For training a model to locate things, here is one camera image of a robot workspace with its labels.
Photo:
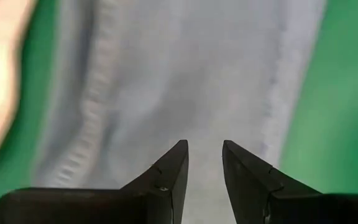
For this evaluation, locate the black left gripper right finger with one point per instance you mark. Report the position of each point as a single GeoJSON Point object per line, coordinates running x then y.
{"type": "Point", "coordinates": [291, 208]}

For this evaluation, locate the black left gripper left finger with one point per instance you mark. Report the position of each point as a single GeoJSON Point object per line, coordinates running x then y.
{"type": "Point", "coordinates": [104, 205]}

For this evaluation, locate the light blue jeans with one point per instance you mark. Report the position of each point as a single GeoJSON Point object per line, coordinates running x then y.
{"type": "Point", "coordinates": [182, 77]}

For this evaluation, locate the green table mat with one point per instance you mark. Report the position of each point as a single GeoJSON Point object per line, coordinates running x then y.
{"type": "Point", "coordinates": [337, 124]}

